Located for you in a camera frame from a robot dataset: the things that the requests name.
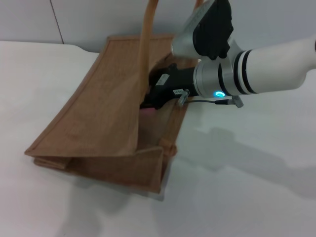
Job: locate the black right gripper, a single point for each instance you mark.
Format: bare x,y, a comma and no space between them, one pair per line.
170,85

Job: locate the pink peach with green stem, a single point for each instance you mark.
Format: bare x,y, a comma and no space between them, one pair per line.
148,111

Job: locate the brown jute handbag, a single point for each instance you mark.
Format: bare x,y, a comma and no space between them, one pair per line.
103,118

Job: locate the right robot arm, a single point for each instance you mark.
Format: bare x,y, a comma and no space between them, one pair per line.
251,71

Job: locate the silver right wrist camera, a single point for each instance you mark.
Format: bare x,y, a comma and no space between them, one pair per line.
207,29

